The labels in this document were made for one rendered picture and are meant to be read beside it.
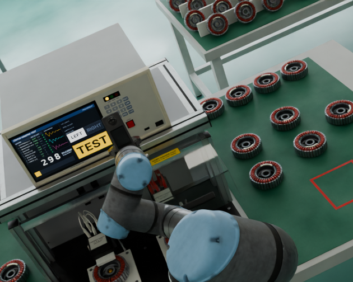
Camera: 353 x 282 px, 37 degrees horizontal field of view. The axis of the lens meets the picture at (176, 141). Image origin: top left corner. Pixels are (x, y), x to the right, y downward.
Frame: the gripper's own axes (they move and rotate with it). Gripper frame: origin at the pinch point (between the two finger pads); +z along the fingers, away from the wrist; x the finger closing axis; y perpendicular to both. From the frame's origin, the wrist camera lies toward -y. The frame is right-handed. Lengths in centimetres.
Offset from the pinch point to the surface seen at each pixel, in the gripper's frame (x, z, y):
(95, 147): -8.1, 7.7, -0.4
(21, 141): -25.2, 2.8, -11.0
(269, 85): 62, 64, 15
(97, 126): -5.0, 5.1, -5.9
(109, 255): -18.9, 13.2, 33.0
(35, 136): -21.1, 2.9, -10.8
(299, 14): 104, 114, -3
